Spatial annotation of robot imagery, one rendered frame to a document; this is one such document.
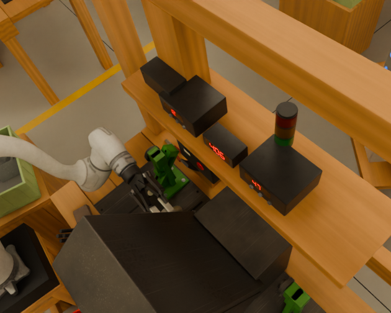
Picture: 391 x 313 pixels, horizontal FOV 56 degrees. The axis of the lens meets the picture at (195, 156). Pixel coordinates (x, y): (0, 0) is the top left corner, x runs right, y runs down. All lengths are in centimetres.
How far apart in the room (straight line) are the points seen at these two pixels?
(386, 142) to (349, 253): 36
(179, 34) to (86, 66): 285
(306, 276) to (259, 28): 110
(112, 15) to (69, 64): 254
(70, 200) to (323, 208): 126
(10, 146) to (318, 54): 96
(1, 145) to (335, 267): 101
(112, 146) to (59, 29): 309
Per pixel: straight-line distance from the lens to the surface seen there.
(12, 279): 178
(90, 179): 151
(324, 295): 160
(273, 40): 73
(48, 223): 228
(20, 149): 131
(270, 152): 95
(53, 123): 349
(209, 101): 106
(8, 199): 207
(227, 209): 129
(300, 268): 161
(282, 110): 88
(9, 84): 409
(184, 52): 105
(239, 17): 78
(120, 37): 148
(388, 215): 101
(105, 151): 142
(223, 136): 101
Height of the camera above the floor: 243
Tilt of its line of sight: 58 degrees down
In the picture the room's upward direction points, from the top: 16 degrees counter-clockwise
